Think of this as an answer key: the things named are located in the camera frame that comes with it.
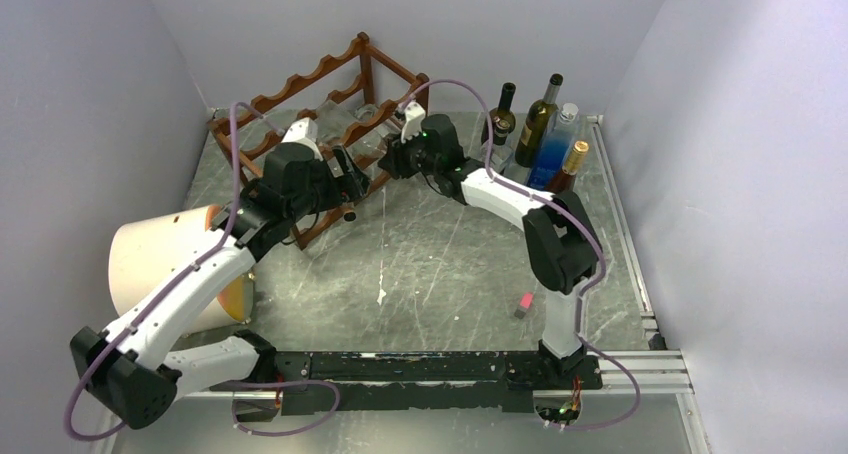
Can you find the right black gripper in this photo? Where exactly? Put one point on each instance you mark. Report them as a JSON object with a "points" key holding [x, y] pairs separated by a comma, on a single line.
{"points": [[393, 160]]}

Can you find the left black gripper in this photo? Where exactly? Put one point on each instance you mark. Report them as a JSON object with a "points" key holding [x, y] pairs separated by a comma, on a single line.
{"points": [[353, 182]]}

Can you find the dark bottle cream label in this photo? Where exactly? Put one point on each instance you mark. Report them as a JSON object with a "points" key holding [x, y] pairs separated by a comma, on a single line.
{"points": [[503, 110]]}

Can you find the green wine bottle silver cap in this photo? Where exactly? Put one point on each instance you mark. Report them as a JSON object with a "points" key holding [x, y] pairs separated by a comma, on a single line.
{"points": [[536, 123]]}

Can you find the dark bottle gold foil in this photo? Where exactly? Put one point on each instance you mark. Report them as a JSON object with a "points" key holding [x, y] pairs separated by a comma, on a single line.
{"points": [[565, 177]]}

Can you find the blue labelled clear bottle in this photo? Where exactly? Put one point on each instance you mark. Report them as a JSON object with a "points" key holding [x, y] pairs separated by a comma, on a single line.
{"points": [[561, 132]]}

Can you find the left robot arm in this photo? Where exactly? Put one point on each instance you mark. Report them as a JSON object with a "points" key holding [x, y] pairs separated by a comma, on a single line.
{"points": [[130, 366]]}

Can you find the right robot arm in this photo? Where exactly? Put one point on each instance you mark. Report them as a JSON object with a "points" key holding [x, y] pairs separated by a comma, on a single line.
{"points": [[562, 246]]}

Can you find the brown wooden wine rack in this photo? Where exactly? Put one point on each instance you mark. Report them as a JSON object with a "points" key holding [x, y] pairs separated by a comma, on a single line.
{"points": [[348, 134]]}

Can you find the small red grey block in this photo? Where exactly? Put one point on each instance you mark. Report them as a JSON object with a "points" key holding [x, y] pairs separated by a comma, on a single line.
{"points": [[524, 305]]}

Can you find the white drum orange lid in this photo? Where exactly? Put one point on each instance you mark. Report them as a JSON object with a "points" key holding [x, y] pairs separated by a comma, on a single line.
{"points": [[143, 253]]}

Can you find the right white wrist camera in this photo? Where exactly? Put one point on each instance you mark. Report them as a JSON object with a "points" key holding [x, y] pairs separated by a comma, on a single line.
{"points": [[413, 115]]}

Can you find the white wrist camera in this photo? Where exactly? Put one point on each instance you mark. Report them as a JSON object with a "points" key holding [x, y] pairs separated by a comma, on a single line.
{"points": [[303, 131], [413, 115]]}

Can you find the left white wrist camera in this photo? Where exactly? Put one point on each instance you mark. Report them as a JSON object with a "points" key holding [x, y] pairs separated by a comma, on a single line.
{"points": [[303, 131]]}

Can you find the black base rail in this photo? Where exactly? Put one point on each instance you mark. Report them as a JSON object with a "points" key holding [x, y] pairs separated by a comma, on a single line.
{"points": [[358, 381]]}

